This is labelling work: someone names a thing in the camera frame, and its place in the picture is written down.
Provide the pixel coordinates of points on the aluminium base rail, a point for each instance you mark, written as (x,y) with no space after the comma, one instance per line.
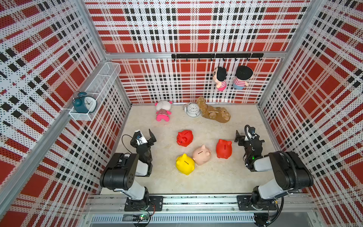
(296,210)

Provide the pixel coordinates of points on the hanging doll pink outfit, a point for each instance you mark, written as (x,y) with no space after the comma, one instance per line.
(219,77)

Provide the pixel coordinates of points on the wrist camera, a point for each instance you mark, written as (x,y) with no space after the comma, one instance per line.
(139,138)
(250,131)

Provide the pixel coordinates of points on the brown teddy bear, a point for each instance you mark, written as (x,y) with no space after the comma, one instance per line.
(219,114)

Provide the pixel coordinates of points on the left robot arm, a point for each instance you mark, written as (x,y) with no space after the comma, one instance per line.
(122,169)

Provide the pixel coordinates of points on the white alarm clock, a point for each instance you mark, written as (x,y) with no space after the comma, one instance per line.
(192,109)

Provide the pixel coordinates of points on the white wire shelf basket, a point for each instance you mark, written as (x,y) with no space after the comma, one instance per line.
(98,89)

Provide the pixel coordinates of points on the black hook rail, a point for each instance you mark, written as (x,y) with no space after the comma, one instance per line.
(217,56)

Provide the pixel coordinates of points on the red piggy bank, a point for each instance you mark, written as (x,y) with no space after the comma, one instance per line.
(184,138)
(224,149)

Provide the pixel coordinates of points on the green circuit board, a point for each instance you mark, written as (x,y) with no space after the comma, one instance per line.
(135,218)

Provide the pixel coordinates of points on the pink white plush pig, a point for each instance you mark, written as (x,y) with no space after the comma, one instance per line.
(163,110)

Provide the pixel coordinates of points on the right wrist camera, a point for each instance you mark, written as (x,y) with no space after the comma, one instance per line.
(250,131)

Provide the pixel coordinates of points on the yellow piggy bank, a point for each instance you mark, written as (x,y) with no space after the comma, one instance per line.
(185,164)

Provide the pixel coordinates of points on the hanging doll blue pants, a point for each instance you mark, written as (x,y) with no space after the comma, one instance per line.
(243,73)

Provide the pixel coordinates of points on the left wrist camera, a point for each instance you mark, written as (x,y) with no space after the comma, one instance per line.
(139,138)

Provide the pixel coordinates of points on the pink piggy bank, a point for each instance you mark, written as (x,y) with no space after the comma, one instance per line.
(201,155)

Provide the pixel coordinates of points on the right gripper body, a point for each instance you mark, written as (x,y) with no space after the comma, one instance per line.
(245,141)

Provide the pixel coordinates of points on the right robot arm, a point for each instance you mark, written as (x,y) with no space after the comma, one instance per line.
(290,173)

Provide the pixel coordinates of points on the teal alarm clock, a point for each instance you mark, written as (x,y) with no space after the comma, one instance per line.
(84,103)

